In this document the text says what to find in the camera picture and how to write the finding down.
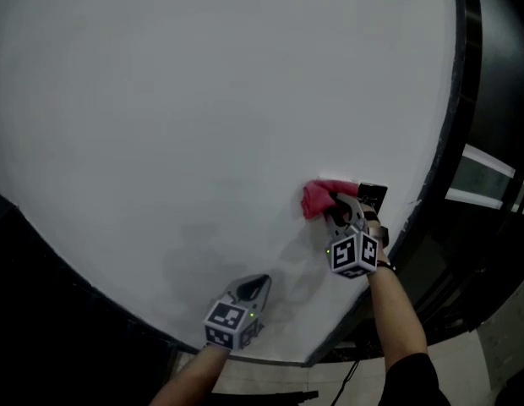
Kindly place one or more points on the black wall access panel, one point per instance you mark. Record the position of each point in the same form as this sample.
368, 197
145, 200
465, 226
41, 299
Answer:
372, 193

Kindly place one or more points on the person's right forearm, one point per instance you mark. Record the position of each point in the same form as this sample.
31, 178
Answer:
397, 311

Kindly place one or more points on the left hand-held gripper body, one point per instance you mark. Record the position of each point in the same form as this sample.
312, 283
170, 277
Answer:
226, 324

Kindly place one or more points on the black wrist band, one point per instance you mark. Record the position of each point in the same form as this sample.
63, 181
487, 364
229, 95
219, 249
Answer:
386, 265

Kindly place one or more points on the person's black top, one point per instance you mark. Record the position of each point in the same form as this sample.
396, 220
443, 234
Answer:
414, 383

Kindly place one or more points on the person's left forearm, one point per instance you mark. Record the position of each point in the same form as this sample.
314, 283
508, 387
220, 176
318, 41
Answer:
186, 379

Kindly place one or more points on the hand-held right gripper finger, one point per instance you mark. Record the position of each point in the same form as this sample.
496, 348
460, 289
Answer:
358, 214
331, 220

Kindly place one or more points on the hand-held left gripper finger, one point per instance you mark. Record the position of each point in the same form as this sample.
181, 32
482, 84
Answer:
262, 300
234, 292

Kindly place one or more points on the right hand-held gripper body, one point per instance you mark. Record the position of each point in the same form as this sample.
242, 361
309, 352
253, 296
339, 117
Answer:
355, 254

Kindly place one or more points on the glass door with frosted band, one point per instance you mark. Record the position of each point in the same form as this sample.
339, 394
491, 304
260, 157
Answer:
473, 180

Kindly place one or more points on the person's right hand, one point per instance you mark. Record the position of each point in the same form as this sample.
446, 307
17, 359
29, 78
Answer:
380, 235

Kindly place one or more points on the red cleaning cloth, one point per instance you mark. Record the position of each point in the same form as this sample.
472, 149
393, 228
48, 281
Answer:
319, 199

